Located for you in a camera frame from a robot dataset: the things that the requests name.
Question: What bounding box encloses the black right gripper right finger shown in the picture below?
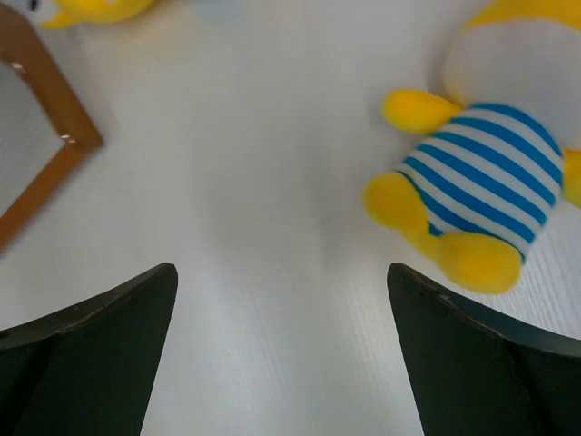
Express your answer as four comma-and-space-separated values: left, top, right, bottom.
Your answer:
387, 263, 580, 435

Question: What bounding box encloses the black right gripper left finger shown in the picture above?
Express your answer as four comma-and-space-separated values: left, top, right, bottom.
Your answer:
1, 263, 178, 435

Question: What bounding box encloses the yellow striped plush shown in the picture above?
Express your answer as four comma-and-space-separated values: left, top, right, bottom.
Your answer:
362, 1, 580, 294
16, 0, 154, 30

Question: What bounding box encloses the wooden shelf rack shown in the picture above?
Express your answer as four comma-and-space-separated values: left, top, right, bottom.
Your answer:
1, 1, 103, 248

